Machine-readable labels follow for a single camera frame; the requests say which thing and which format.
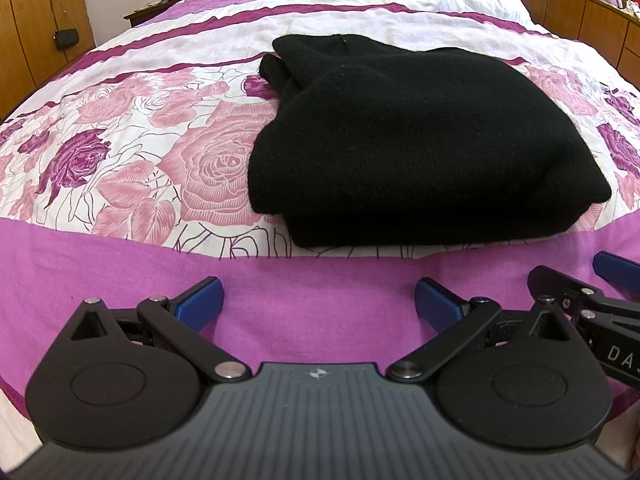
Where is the pile of clothes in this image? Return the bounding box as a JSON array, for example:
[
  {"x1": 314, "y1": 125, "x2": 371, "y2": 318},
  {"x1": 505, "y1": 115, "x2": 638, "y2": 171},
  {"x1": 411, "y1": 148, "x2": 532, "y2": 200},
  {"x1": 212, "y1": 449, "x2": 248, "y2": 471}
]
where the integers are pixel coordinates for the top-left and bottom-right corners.
[{"x1": 590, "y1": 0, "x2": 640, "y2": 17}]

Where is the dark wooden nightstand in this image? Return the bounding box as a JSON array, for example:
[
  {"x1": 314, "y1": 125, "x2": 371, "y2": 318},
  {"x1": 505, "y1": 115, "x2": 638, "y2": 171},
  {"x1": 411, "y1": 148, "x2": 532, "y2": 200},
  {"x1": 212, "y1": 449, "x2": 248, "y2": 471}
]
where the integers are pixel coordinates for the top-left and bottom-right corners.
[{"x1": 123, "y1": 0, "x2": 174, "y2": 29}]

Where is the wooden dresser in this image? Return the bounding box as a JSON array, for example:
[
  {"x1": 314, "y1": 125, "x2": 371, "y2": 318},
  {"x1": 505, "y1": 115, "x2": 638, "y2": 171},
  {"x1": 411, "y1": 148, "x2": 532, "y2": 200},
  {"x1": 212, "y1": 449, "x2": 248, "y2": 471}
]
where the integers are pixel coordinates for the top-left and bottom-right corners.
[{"x1": 518, "y1": 0, "x2": 640, "y2": 75}]

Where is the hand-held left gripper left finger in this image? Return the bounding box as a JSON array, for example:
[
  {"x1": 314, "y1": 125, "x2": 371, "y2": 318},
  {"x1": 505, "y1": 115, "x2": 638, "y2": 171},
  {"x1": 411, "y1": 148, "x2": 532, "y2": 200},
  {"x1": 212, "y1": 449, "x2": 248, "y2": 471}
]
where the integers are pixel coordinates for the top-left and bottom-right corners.
[{"x1": 70, "y1": 276, "x2": 252, "y2": 382}]

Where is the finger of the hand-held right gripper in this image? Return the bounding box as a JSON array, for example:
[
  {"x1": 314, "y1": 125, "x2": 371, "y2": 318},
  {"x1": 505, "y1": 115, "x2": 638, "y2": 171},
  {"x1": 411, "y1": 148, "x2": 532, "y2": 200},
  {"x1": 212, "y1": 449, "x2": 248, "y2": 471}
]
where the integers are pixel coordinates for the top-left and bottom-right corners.
[
  {"x1": 593, "y1": 251, "x2": 640, "y2": 289},
  {"x1": 528, "y1": 265, "x2": 604, "y2": 309}
]

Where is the wooden wardrobe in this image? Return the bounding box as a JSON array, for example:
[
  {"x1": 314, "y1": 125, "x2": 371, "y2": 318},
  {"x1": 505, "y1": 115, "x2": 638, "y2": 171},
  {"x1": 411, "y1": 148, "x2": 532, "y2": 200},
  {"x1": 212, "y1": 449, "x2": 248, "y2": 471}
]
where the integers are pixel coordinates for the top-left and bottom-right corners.
[{"x1": 0, "y1": 0, "x2": 96, "y2": 122}]

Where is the black knit sweater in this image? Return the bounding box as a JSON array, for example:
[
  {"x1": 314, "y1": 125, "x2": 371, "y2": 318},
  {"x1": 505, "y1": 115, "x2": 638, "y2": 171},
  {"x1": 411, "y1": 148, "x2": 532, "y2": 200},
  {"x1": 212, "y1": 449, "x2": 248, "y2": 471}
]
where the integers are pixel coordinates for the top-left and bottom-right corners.
[{"x1": 247, "y1": 33, "x2": 614, "y2": 264}]

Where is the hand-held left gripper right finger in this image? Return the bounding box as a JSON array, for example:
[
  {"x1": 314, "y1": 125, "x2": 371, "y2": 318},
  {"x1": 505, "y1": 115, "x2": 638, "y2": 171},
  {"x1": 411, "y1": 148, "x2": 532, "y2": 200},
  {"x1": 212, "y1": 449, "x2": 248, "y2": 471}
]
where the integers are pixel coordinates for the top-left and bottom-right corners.
[{"x1": 387, "y1": 277, "x2": 577, "y2": 384}]

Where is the floral purple bed cover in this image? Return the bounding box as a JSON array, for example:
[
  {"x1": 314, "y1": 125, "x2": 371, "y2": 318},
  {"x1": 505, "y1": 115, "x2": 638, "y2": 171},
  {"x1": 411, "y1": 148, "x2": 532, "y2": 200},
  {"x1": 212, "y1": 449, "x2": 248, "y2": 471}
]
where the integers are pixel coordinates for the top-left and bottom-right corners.
[{"x1": 0, "y1": 0, "x2": 640, "y2": 461}]

